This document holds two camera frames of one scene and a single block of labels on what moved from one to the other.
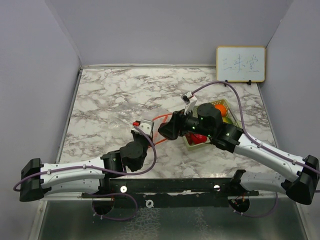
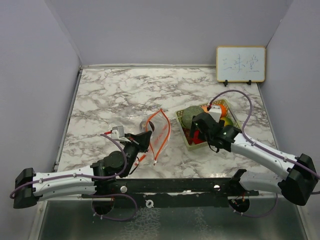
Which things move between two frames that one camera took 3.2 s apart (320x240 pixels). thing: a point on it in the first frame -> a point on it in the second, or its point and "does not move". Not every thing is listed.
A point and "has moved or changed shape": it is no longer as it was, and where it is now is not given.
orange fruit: x=222 y=107 does not move
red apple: x=195 y=138 does not move
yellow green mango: x=226 y=119 does not move
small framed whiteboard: x=241 y=64 does not move
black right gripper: x=177 y=121 -> x=193 y=127
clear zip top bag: x=139 y=122 has moved or changed shape
